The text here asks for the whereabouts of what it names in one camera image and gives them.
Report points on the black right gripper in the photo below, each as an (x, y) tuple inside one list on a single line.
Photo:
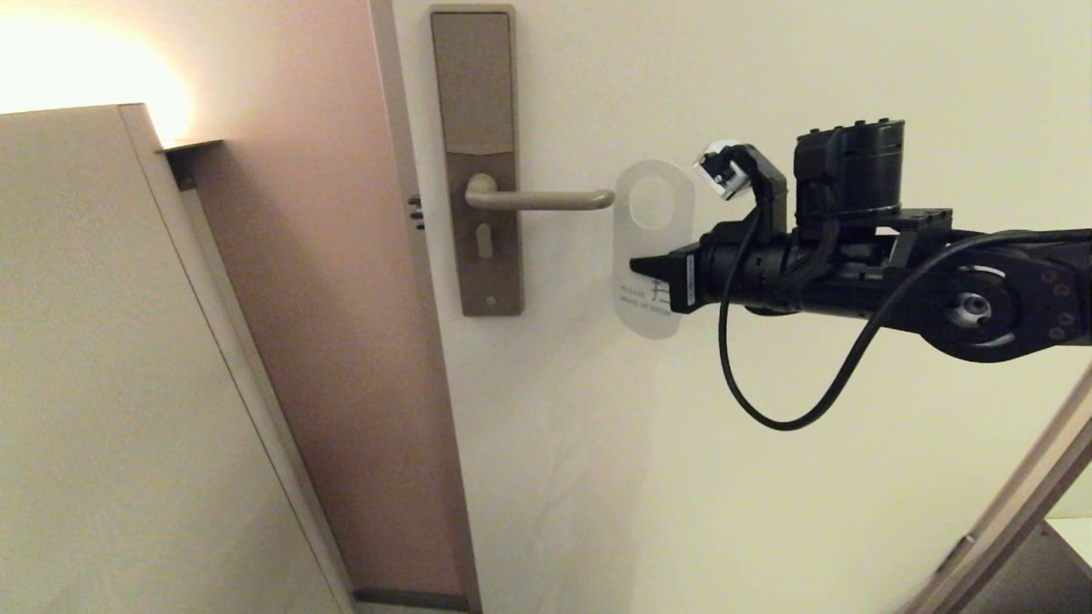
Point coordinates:
[(751, 273)]

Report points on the blue and white door hanger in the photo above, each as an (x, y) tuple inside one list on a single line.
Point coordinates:
[(653, 230)]

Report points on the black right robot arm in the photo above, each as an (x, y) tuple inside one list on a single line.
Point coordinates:
[(1024, 290)]

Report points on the bronze door lock plate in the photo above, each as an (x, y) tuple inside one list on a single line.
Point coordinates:
[(476, 85)]

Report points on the white door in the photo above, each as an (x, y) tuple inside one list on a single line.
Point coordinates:
[(768, 512)]

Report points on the dark grey baseboard strip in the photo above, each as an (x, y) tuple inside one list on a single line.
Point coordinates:
[(409, 599)]

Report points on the small metal trim hinge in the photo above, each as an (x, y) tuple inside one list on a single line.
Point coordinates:
[(957, 554)]

